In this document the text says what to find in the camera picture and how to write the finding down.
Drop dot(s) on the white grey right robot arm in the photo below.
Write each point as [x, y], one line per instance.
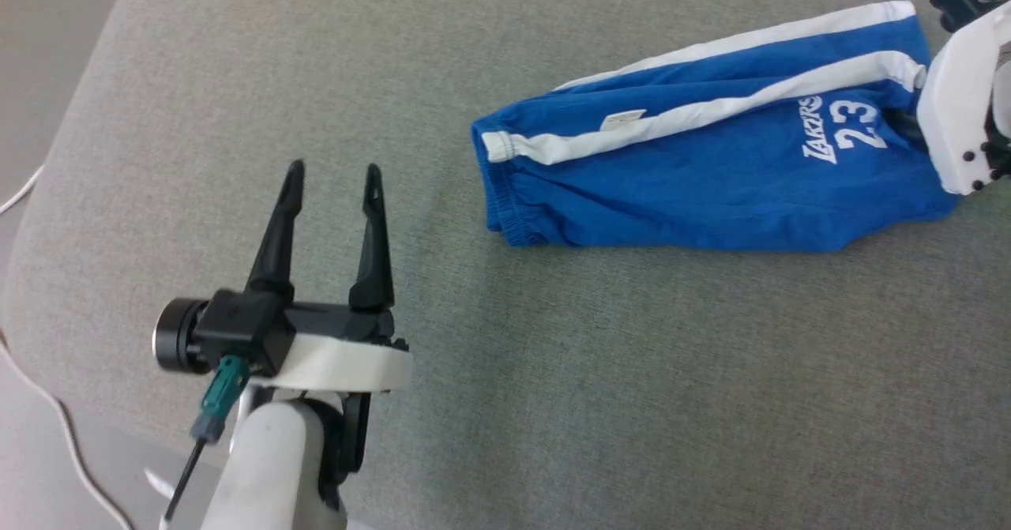
[1001, 103]

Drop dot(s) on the grey fabric sofa cushion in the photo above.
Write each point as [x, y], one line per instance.
[553, 388]

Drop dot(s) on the blue Lakers 23 shorts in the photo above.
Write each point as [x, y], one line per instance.
[711, 174]

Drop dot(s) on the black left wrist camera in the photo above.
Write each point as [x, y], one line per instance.
[229, 331]

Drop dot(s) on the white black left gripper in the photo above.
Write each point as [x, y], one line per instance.
[340, 356]

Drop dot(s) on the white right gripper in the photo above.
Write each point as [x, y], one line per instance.
[952, 103]

